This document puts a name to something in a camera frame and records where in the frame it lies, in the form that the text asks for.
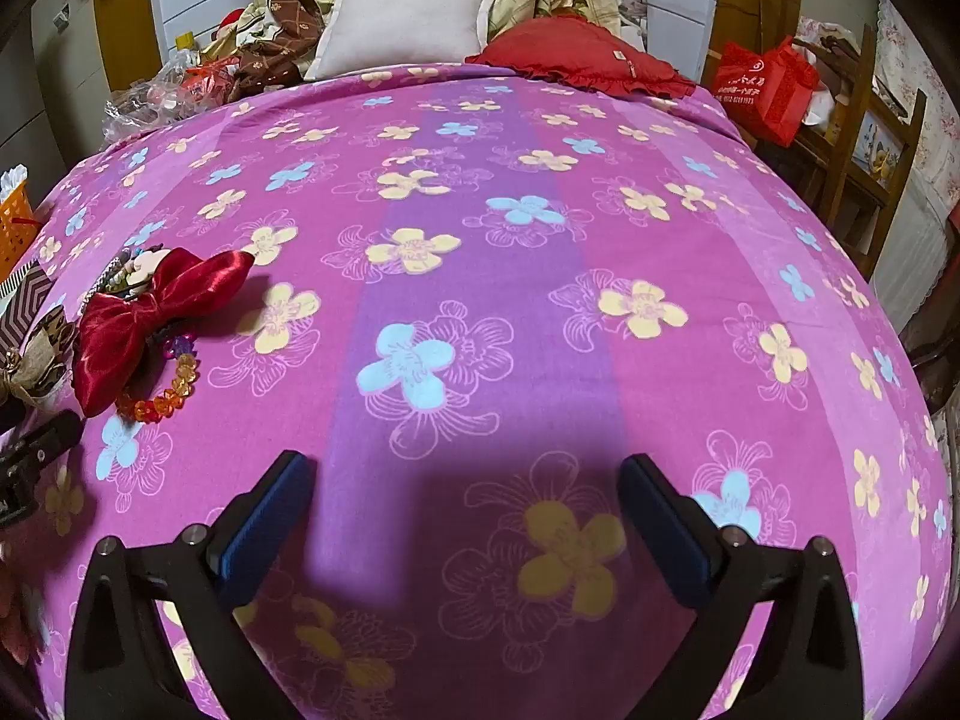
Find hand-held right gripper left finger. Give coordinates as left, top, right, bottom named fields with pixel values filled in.
left=64, top=450, right=316, bottom=720

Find red blue decorated charm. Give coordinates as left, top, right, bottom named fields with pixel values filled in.
left=73, top=249, right=252, bottom=419

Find clear plastic bags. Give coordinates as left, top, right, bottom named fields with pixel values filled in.
left=101, top=52, right=248, bottom=143

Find white pillow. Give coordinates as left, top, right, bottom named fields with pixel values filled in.
left=304, top=0, right=502, bottom=83

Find red shopping bag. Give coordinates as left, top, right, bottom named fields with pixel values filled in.
left=711, top=36, right=820, bottom=149

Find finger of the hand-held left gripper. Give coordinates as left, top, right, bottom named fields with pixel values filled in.
left=0, top=409, right=85, bottom=470

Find red ruffled pillow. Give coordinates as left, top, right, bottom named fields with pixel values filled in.
left=465, top=13, right=698, bottom=100

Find brown checked quilt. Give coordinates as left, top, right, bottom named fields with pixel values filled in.
left=225, top=0, right=335, bottom=91

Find floral curtain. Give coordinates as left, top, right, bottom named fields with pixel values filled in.
left=874, top=0, right=960, bottom=203

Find wooden chair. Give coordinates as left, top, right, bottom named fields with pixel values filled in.
left=757, top=0, right=927, bottom=278

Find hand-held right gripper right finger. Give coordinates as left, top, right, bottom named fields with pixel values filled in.
left=616, top=454, right=867, bottom=720

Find orange bead bracelet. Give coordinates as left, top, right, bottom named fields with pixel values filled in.
left=114, top=334, right=202, bottom=425

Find orange plastic basket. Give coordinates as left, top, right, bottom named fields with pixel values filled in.
left=0, top=169, right=38, bottom=278

